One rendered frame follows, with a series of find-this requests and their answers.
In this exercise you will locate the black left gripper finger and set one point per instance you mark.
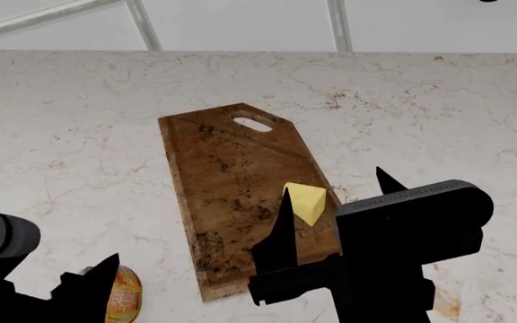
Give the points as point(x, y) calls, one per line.
point(101, 289)

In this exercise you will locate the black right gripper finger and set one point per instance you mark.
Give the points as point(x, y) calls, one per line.
point(388, 183)
point(283, 242)

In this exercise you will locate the brown wooden cutting board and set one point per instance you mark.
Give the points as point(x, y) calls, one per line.
point(227, 175)

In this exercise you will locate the round crusty bread roll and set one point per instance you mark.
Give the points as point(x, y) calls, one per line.
point(126, 297)

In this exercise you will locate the yellow cheese wedge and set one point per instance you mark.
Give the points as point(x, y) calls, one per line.
point(309, 202)

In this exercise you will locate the small black round fixture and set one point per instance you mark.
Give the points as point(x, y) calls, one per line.
point(488, 1)

